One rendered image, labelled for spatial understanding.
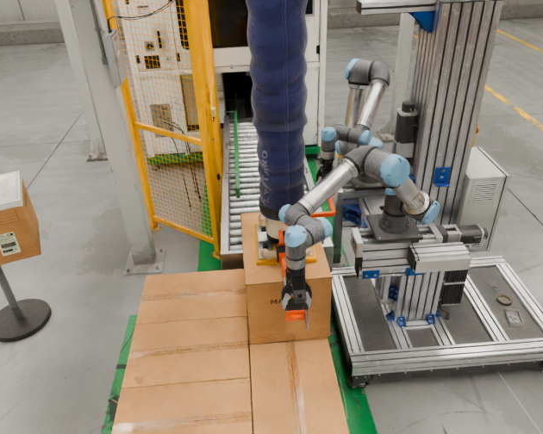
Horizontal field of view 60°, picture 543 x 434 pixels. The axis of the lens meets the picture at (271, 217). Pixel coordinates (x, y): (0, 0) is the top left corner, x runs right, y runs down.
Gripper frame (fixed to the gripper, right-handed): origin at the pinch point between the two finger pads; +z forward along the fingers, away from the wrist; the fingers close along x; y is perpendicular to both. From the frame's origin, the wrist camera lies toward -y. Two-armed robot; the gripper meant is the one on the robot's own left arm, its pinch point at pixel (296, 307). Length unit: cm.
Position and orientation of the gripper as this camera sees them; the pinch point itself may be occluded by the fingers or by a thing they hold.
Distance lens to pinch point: 187.0
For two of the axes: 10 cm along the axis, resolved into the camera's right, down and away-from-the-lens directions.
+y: -0.6, -5.5, 8.3
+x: -10.0, 0.6, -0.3
